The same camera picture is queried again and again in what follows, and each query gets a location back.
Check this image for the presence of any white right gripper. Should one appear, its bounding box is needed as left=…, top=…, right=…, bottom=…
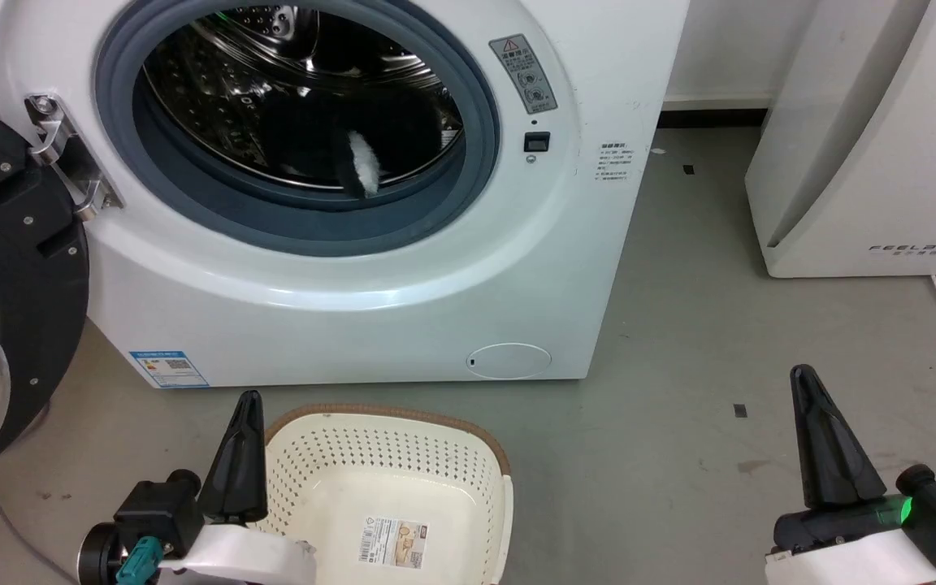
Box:
left=764, top=365, right=936, bottom=585

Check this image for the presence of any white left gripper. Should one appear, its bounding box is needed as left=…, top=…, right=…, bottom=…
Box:
left=159, top=391, right=318, bottom=585

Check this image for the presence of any cream perforated laundry basket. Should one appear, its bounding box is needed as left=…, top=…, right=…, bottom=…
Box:
left=260, top=403, right=516, bottom=585

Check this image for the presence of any white front-load washing machine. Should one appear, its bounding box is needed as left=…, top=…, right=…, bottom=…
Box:
left=0, top=0, right=690, bottom=389

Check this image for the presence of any blue energy label sticker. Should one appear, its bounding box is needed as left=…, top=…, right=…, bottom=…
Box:
left=128, top=350, right=211, bottom=390

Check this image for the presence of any paper barcode label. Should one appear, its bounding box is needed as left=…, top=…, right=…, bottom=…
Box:
left=357, top=515, right=431, bottom=570

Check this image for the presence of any round white filter cover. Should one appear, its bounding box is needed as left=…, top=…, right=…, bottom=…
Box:
left=466, top=342, right=553, bottom=381

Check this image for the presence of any white Feelbird appliance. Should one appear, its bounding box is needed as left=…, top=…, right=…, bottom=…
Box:
left=743, top=0, right=936, bottom=280

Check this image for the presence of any black round washer door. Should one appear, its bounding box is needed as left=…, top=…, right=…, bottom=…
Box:
left=0, top=91, right=92, bottom=493

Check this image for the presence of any grey rubber door gasket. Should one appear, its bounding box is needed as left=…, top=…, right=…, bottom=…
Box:
left=93, top=0, right=502, bottom=258

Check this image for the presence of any black and white garment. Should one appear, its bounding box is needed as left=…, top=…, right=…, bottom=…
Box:
left=260, top=84, right=462, bottom=201

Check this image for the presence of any chrome door hinge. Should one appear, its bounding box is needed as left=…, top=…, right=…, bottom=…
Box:
left=24, top=93, right=124, bottom=223

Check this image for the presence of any small printed text sticker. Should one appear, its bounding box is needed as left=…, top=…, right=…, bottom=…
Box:
left=596, top=142, right=634, bottom=184

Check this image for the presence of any steel washer drum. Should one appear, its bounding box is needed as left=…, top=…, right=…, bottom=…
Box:
left=141, top=3, right=466, bottom=193

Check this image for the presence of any grey warning sticker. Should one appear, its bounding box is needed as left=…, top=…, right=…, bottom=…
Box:
left=489, top=34, right=559, bottom=115

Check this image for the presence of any teal left cable connector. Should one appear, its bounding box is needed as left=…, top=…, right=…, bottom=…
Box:
left=115, top=535, right=165, bottom=585

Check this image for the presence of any thin grey floor cable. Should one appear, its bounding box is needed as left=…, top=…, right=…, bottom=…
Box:
left=0, top=478, right=80, bottom=585

